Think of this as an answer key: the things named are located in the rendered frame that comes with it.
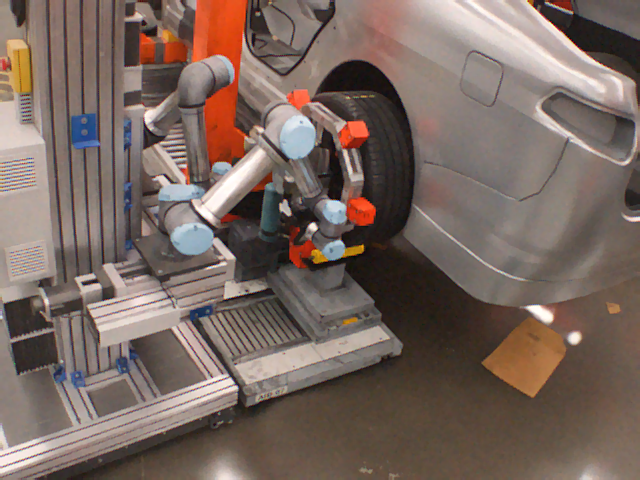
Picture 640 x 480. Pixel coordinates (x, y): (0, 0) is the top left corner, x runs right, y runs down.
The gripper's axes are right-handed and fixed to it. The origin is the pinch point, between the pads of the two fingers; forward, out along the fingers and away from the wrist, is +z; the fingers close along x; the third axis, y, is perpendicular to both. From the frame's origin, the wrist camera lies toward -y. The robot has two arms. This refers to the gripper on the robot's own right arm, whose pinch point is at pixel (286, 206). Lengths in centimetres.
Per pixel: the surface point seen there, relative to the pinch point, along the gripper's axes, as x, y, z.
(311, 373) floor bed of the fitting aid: -12, -75, -20
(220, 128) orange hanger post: 1, 5, 61
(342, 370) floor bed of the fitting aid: -28, -79, -22
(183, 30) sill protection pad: -42, 3, 224
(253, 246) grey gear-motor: -11, -48, 40
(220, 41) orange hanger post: 4, 45, 61
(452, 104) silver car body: -42, 51, -29
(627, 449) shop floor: -127, -83, -118
